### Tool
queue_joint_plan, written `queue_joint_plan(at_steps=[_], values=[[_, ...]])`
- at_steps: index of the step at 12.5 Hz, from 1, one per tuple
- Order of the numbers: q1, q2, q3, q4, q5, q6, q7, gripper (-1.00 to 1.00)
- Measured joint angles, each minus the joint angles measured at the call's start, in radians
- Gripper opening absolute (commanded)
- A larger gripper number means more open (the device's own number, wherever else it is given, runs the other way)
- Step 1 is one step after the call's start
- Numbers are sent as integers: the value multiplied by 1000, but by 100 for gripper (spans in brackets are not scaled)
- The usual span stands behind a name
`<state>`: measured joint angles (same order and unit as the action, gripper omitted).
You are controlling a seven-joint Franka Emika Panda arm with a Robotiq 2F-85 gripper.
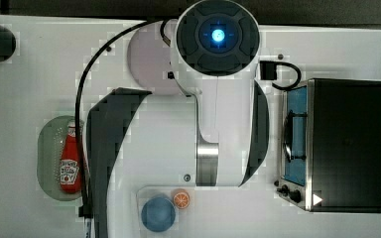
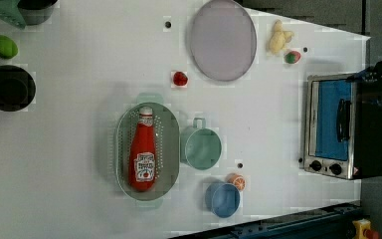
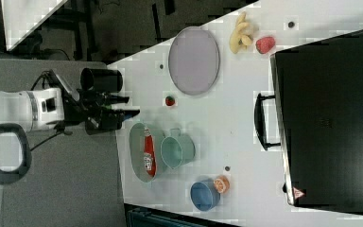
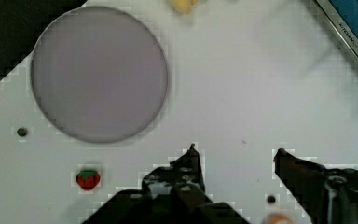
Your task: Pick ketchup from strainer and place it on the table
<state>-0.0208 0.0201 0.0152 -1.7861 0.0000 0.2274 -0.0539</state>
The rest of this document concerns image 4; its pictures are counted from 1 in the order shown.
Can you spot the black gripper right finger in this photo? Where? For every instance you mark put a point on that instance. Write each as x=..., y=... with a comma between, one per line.
x=329, y=196

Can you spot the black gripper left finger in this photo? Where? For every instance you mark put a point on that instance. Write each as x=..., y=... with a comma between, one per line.
x=174, y=194

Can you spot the toy orange slice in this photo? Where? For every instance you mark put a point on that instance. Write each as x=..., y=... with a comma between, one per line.
x=275, y=218

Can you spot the red toy strawberry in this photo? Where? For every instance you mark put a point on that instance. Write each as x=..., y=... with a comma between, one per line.
x=88, y=179

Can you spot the round grey plate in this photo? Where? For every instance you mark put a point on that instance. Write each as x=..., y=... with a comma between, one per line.
x=99, y=75

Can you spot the silver toaster oven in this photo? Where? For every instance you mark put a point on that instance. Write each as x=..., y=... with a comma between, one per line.
x=342, y=17

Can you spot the yellow toy banana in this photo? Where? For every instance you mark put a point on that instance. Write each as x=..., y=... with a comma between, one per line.
x=183, y=6

